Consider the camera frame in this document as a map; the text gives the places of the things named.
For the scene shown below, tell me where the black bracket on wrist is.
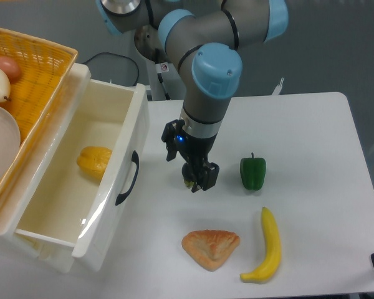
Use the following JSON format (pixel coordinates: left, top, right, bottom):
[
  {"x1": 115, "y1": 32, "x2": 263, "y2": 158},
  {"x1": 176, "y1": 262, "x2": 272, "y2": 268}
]
[{"x1": 161, "y1": 119, "x2": 185, "y2": 161}]

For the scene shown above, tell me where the brown triangular pastry toy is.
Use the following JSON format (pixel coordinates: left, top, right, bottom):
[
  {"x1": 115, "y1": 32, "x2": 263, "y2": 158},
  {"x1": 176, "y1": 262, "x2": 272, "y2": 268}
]
[{"x1": 181, "y1": 230, "x2": 240, "y2": 272}]

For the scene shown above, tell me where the yellow star fruit toy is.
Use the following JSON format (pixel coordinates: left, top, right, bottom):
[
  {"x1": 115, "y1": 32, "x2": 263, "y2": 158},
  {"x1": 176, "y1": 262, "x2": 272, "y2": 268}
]
[{"x1": 77, "y1": 146, "x2": 112, "y2": 181}]

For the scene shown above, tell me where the white top drawer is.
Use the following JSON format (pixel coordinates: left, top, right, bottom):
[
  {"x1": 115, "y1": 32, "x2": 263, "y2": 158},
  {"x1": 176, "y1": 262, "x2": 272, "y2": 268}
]
[{"x1": 15, "y1": 80, "x2": 150, "y2": 273}]

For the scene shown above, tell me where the yellow woven basket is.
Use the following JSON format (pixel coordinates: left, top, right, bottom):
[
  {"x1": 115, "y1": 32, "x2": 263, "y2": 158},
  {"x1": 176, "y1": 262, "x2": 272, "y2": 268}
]
[{"x1": 0, "y1": 28, "x2": 78, "y2": 202}]

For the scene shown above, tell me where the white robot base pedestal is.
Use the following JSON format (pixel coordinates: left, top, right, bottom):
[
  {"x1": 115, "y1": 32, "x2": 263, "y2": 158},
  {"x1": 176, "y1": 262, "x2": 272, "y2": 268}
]
[{"x1": 133, "y1": 24, "x2": 188, "y2": 102}]

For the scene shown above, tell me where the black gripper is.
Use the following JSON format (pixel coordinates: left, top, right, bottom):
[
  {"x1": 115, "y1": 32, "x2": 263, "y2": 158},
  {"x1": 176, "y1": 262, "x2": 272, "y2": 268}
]
[{"x1": 176, "y1": 132, "x2": 219, "y2": 192}]

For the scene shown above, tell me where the black drawer handle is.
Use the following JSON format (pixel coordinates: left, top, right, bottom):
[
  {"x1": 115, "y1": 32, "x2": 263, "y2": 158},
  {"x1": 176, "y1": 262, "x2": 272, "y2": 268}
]
[{"x1": 115, "y1": 150, "x2": 140, "y2": 206}]

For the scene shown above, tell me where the white drawer cabinet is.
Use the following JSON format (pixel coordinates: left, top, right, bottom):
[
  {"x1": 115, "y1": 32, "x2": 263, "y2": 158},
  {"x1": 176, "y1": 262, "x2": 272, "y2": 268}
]
[{"x1": 0, "y1": 64, "x2": 97, "y2": 273}]

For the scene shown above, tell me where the white round plate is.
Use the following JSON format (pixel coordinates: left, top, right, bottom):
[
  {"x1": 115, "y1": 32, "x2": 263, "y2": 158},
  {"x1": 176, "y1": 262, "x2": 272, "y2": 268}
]
[{"x1": 0, "y1": 107, "x2": 21, "y2": 180}]

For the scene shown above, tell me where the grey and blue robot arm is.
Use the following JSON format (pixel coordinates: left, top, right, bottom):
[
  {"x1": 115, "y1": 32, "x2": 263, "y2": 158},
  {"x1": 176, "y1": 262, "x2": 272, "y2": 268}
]
[{"x1": 96, "y1": 1, "x2": 289, "y2": 192}]

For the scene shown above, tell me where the yellow banana toy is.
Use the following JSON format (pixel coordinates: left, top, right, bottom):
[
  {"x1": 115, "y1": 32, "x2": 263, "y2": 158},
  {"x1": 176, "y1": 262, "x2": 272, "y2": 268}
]
[{"x1": 239, "y1": 207, "x2": 282, "y2": 283}]

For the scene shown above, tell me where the green bell pepper toy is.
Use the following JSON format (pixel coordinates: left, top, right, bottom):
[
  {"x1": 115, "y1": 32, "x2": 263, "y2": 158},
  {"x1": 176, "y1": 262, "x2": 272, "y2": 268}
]
[{"x1": 240, "y1": 153, "x2": 267, "y2": 191}]

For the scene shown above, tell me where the black cable on floor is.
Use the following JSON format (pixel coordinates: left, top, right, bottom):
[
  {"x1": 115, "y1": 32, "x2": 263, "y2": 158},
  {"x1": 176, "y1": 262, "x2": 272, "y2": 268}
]
[{"x1": 82, "y1": 52, "x2": 140, "y2": 87}]

